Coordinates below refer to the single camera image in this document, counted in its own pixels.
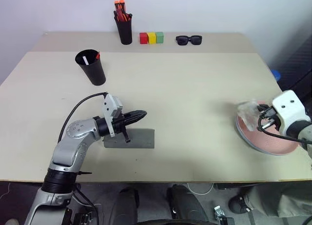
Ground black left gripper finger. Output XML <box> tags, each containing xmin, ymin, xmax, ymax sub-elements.
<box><xmin>125</xmin><ymin>109</ymin><xmax>148</xmax><ymax>119</ymax></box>
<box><xmin>126</xmin><ymin>115</ymin><xmax>147</xmax><ymax>126</ymax></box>

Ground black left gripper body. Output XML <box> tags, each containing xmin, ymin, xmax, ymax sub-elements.
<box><xmin>112</xmin><ymin>112</ymin><xmax>132</xmax><ymax>144</ymax></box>

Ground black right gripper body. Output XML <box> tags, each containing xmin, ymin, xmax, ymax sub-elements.
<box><xmin>260</xmin><ymin>104</ymin><xmax>281</xmax><ymax>133</ymax></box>

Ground clear plastic wrap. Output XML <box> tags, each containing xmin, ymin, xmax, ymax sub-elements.
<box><xmin>236</xmin><ymin>100</ymin><xmax>263</xmax><ymax>132</ymax></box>

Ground grey rectangular box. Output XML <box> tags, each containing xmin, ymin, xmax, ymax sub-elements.
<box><xmin>103</xmin><ymin>128</ymin><xmax>156</xmax><ymax>149</ymax></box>

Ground pink plate with grey rim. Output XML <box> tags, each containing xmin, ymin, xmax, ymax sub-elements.
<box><xmin>235</xmin><ymin>101</ymin><xmax>299</xmax><ymax>156</ymax></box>

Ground black textured case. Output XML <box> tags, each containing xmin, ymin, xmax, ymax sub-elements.
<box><xmin>275</xmin><ymin>39</ymin><xmax>312</xmax><ymax>101</ymax></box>

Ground black tapered cup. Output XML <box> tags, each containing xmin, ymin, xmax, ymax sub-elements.
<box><xmin>75</xmin><ymin>49</ymin><xmax>107</xmax><ymax>86</ymax></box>

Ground black pen holder cup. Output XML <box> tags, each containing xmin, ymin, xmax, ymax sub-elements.
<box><xmin>114</xmin><ymin>14</ymin><xmax>134</xmax><ymax>45</ymax></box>

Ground black sunglasses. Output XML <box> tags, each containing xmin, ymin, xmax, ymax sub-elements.
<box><xmin>175</xmin><ymin>35</ymin><xmax>203</xmax><ymax>46</ymax></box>

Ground person's olive trouser leg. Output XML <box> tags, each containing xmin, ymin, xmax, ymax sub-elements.
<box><xmin>246</xmin><ymin>181</ymin><xmax>312</xmax><ymax>225</ymax></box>

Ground person's black sneaker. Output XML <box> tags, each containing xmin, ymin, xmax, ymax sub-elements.
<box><xmin>228</xmin><ymin>194</ymin><xmax>252</xmax><ymax>215</ymax></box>

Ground dark rounded shape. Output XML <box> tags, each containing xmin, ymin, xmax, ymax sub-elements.
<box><xmin>167</xmin><ymin>184</ymin><xmax>211</xmax><ymax>225</ymax></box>

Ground black equipment box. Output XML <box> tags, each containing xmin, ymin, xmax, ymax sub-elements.
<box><xmin>62</xmin><ymin>207</ymin><xmax>98</xmax><ymax>225</ymax></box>

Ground silver metal clamp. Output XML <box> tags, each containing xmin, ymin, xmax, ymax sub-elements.
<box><xmin>214</xmin><ymin>205</ymin><xmax>234</xmax><ymax>225</ymax></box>

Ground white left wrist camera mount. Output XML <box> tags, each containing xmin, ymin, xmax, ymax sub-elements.
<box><xmin>101</xmin><ymin>93</ymin><xmax>124</xmax><ymax>138</ymax></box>

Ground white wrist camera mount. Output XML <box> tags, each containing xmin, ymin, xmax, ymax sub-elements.
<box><xmin>272</xmin><ymin>90</ymin><xmax>312</xmax><ymax>137</ymax></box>
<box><xmin>101</xmin><ymin>93</ymin><xmax>124</xmax><ymax>138</ymax></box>

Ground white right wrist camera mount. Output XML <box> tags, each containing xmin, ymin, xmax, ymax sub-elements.
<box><xmin>272</xmin><ymin>90</ymin><xmax>312</xmax><ymax>137</ymax></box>

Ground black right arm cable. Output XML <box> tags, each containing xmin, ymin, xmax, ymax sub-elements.
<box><xmin>257</xmin><ymin>112</ymin><xmax>312</xmax><ymax>145</ymax></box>

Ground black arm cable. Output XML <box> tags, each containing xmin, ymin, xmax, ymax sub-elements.
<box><xmin>257</xmin><ymin>112</ymin><xmax>312</xmax><ymax>145</ymax></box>
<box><xmin>58</xmin><ymin>92</ymin><xmax>108</xmax><ymax>143</ymax></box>

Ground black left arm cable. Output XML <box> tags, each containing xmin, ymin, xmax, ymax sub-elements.
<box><xmin>58</xmin><ymin>92</ymin><xmax>108</xmax><ymax>143</ymax></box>

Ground white floor cable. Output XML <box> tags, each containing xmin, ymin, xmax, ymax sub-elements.
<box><xmin>186</xmin><ymin>183</ymin><xmax>213</xmax><ymax>195</ymax></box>

